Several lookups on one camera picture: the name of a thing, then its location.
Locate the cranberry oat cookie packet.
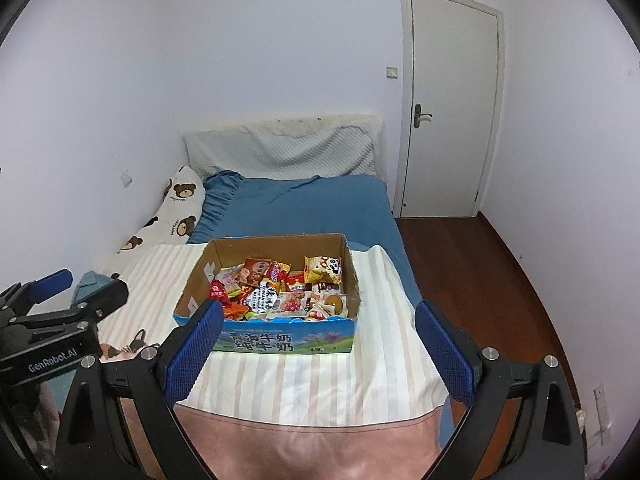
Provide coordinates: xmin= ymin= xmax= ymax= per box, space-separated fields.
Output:
xmin=268 ymin=292 xmax=308 ymax=318

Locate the blue bed sheet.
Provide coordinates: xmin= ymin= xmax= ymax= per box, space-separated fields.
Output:
xmin=189 ymin=170 xmax=422 ymax=306

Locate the bear print long pillow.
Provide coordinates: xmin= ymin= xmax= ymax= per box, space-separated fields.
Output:
xmin=102 ymin=166 xmax=205 ymax=276

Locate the red crown snack packet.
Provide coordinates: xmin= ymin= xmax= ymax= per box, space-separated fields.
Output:
xmin=284 ymin=271 xmax=306 ymax=292

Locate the clear yellow-edged snack packet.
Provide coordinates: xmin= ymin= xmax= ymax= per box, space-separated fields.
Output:
xmin=215 ymin=263 xmax=244 ymax=298

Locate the teal folded blanket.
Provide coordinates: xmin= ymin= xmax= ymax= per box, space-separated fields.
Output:
xmin=72 ymin=271 xmax=113 ymax=304

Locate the white door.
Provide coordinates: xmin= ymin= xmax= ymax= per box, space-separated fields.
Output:
xmin=394 ymin=0 xmax=504 ymax=218

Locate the milk carton cardboard box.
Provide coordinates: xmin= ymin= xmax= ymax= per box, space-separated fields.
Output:
xmin=174 ymin=233 xmax=360 ymax=354

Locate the cat print striped blanket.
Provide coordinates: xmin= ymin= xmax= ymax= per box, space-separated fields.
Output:
xmin=96 ymin=242 xmax=452 ymax=480

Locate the small red snack packet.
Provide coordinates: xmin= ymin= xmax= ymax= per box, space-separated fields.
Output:
xmin=208 ymin=280 xmax=231 ymax=307

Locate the chocolate wafer stick packet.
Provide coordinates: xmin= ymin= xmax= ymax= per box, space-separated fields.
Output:
xmin=311 ymin=282 xmax=343 ymax=294

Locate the brown cookie packet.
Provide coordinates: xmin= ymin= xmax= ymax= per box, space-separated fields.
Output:
xmin=238 ymin=258 xmax=271 ymax=287

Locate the orange crinkled snack packet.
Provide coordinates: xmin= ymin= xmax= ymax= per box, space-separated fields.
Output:
xmin=222 ymin=304 xmax=252 ymax=322

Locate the wall socket plate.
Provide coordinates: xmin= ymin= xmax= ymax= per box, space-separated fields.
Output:
xmin=593 ymin=382 xmax=612 ymax=445

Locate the metal door handle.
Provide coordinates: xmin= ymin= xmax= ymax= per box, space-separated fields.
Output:
xmin=412 ymin=103 xmax=433 ymax=129

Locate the small clear snack packet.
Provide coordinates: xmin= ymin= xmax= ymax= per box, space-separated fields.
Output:
xmin=305 ymin=308 xmax=330 ymax=321

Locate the white wall switch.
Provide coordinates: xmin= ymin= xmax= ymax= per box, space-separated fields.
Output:
xmin=120 ymin=171 xmax=132 ymax=188

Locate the yellow panda snack packet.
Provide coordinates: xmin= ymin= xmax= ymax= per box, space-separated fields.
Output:
xmin=303 ymin=256 xmax=342 ymax=285

